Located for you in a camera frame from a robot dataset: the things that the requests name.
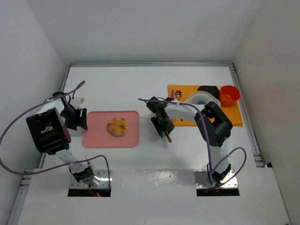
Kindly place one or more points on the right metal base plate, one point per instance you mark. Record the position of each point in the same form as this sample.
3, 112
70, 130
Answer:
202, 180

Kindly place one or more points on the iridescent spoon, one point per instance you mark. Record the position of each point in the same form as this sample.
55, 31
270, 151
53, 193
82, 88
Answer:
178, 94

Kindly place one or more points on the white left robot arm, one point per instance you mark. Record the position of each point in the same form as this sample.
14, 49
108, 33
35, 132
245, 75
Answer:
49, 129

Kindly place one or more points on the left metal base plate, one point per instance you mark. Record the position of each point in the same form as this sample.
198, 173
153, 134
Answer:
103, 179

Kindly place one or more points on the orange cloth placemat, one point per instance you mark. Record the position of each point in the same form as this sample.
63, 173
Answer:
232, 112

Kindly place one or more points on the pink plastic tray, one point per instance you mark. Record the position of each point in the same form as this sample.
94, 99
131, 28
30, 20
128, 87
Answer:
97, 135

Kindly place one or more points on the metal base plate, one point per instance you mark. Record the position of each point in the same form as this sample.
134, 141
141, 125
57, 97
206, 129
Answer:
103, 179
202, 180

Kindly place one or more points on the orange plastic cup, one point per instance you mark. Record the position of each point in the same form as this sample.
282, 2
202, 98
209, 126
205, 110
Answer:
229, 95

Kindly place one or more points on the black coaster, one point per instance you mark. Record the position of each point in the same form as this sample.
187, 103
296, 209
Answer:
213, 90

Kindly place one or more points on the white plate with handles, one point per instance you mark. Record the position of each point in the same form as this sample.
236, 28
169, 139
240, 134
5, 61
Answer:
201, 98

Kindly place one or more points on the golden bread roll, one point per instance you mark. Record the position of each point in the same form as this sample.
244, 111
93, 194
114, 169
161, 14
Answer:
118, 126

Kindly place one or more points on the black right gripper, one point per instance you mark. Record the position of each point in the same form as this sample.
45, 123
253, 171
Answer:
164, 125

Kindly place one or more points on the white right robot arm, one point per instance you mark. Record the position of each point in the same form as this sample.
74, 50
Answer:
213, 124

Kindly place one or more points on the aluminium table frame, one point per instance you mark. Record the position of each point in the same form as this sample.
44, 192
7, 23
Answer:
154, 182

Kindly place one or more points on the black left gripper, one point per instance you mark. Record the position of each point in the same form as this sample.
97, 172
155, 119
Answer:
78, 119

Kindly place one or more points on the steel cake server wooden handle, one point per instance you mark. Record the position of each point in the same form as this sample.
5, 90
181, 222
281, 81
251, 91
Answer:
168, 138

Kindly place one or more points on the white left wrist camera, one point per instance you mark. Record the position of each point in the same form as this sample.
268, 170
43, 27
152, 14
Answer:
76, 103

